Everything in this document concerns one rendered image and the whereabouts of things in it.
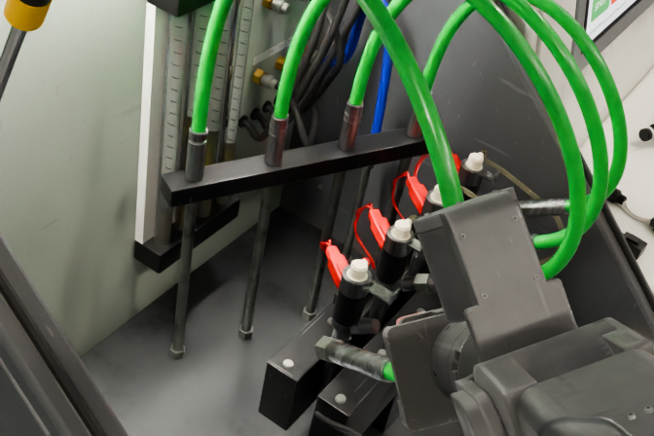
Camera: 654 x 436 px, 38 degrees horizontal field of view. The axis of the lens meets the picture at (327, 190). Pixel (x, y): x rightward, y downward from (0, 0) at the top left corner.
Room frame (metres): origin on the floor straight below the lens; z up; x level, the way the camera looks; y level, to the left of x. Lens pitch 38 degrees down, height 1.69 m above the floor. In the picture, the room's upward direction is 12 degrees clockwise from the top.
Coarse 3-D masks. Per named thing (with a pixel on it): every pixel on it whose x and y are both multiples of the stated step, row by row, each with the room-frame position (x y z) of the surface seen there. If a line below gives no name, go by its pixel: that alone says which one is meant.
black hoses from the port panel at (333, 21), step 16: (320, 16) 0.91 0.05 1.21; (336, 16) 0.95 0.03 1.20; (352, 16) 0.98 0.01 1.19; (320, 32) 0.92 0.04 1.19; (336, 32) 0.95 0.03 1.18; (320, 48) 0.94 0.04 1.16; (336, 48) 0.95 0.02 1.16; (304, 64) 0.91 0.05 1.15; (336, 64) 0.95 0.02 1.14; (304, 80) 0.94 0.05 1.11; (320, 80) 0.97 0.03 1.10; (304, 96) 0.96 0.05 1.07; (256, 112) 0.96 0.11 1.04; (272, 112) 0.97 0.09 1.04; (288, 112) 0.94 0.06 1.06; (304, 112) 0.98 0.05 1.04; (304, 128) 0.91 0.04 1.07; (304, 144) 0.90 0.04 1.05
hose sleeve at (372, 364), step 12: (336, 348) 0.52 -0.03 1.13; (348, 348) 0.52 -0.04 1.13; (360, 348) 0.52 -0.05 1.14; (336, 360) 0.52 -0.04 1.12; (348, 360) 0.51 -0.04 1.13; (360, 360) 0.50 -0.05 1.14; (372, 360) 0.49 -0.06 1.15; (384, 360) 0.49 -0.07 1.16; (360, 372) 0.50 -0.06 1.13; (372, 372) 0.49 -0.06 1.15
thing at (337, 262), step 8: (328, 248) 0.70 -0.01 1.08; (336, 248) 0.70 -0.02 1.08; (328, 256) 0.69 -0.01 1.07; (336, 256) 0.69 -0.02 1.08; (344, 256) 0.69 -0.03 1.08; (328, 264) 0.68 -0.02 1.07; (336, 264) 0.68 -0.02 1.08; (344, 264) 0.68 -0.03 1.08; (336, 272) 0.67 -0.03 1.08; (336, 280) 0.66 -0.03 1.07
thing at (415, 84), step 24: (216, 0) 0.72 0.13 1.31; (360, 0) 0.57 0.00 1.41; (216, 24) 0.72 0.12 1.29; (384, 24) 0.55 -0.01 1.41; (216, 48) 0.73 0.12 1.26; (408, 48) 0.54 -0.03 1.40; (408, 72) 0.53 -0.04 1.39; (432, 120) 0.50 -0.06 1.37; (432, 144) 0.49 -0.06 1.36; (456, 192) 0.48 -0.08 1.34
